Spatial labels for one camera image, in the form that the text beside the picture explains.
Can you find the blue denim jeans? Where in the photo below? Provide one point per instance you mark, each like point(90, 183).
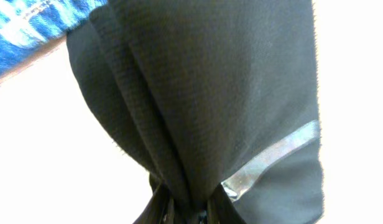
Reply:
point(26, 25)

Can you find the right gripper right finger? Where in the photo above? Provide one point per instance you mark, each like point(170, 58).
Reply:
point(220, 209)

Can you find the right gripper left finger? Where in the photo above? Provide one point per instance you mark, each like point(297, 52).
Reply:
point(161, 206)

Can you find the black cloth with tape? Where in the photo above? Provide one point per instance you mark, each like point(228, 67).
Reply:
point(202, 93)

